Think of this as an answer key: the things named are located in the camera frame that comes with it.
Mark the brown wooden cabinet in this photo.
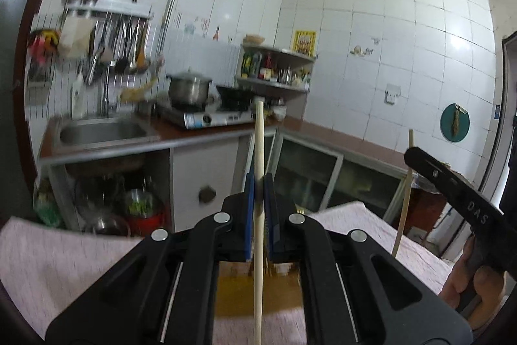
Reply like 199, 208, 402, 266
404, 183, 449, 236

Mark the red and yellow hanging item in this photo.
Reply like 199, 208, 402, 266
27, 29, 59, 55

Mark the row of hanging kitchen utensils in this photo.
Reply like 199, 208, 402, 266
87, 19, 152, 75

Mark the steel faucet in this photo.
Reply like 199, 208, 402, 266
97, 64, 114, 118

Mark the stack of small white bowls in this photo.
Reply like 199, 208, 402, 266
264, 98, 287, 122

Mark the white wall rack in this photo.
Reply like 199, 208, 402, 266
65, 1, 154, 20

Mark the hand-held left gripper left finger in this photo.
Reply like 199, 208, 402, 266
45, 171, 257, 345

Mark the white kitchen counter cabinet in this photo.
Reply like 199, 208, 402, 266
38, 114, 421, 236

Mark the white plastic bag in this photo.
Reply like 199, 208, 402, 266
58, 16, 95, 59

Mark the red pot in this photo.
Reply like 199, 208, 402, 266
123, 187, 164, 236

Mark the pink tablecloth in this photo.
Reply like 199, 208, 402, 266
0, 201, 453, 345

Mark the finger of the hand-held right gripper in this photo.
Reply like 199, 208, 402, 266
404, 146, 481, 209

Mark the steel kitchen sink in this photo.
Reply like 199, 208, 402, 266
52, 116, 160, 152

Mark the row of condiment bottles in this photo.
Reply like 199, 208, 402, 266
241, 50, 311, 84

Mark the steel cooking pot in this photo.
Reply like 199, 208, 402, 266
166, 72, 213, 109

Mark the stack of glass bowls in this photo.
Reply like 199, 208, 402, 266
75, 175, 126, 236

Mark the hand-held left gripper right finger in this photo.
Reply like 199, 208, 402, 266
262, 173, 473, 345

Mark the white wall outlet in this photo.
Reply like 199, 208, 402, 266
384, 83, 401, 104

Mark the wooden chopstick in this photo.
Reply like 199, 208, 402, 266
252, 101, 266, 345
391, 129, 417, 256

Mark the person's right hand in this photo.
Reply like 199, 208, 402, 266
440, 238, 507, 329

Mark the black wok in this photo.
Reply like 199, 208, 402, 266
216, 84, 259, 111

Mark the yellow cloth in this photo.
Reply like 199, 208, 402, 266
121, 80, 156, 101

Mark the white corner shelf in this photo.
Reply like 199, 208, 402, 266
235, 43, 316, 95

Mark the green bottle bag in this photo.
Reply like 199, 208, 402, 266
34, 179, 61, 228

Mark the green round hanging board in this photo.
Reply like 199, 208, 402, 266
439, 102, 470, 144

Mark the steel gas stove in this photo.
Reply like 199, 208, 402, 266
155, 102, 257, 128

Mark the yellow wall poster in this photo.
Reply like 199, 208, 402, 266
291, 30, 317, 57

